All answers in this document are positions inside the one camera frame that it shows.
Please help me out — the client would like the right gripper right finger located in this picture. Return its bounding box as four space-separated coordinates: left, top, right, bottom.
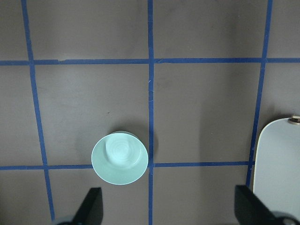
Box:
234 185 281 225

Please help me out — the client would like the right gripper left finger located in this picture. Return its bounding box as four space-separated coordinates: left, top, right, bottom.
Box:
71 187 103 225

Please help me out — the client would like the cream toaster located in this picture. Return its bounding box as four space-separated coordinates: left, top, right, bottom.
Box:
253 118 300 217

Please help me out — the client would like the green bowl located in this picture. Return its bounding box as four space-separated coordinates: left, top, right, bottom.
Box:
91 131 149 185

